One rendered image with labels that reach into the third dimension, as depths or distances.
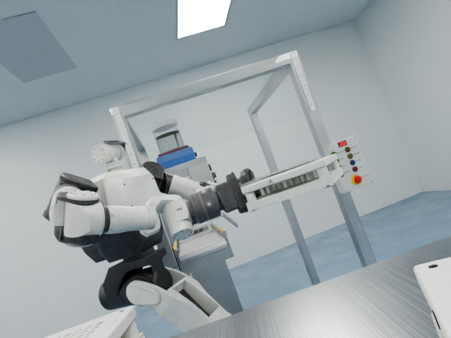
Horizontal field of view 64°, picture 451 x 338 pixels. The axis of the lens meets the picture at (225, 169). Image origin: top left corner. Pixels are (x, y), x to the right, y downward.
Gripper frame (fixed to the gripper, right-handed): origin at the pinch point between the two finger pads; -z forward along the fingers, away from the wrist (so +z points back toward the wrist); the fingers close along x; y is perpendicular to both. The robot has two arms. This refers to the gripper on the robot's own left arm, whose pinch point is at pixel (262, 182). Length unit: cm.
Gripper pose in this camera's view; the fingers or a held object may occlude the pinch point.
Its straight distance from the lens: 119.4
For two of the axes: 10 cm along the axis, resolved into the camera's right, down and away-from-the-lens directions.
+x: 3.6, 9.3, -0.6
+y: -5.2, 1.5, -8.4
